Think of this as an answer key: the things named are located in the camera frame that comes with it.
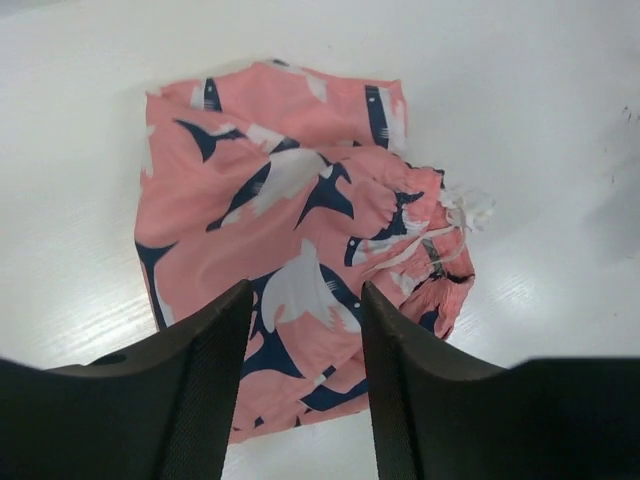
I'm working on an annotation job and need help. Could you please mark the pink shark print shorts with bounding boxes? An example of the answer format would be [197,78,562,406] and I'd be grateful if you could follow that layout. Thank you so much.
[134,59,494,444]

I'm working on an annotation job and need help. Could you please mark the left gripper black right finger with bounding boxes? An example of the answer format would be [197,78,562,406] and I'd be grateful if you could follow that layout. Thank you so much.
[362,283,639,479]

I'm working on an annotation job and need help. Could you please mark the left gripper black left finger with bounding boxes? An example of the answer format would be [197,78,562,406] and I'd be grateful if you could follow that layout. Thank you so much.
[1,281,253,479]

